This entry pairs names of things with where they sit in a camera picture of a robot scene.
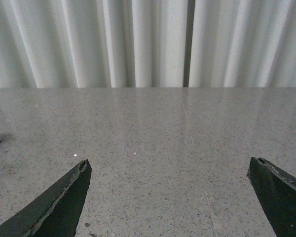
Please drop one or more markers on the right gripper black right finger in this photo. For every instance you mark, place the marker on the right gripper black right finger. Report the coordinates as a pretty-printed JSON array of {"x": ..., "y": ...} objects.
[{"x": 276, "y": 192}]

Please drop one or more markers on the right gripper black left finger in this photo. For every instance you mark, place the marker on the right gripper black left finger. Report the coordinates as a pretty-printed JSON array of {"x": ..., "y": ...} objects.
[{"x": 56, "y": 212}]

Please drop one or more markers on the white pleated curtain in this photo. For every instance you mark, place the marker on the white pleated curtain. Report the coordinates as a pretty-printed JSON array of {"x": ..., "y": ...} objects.
[{"x": 147, "y": 43}]

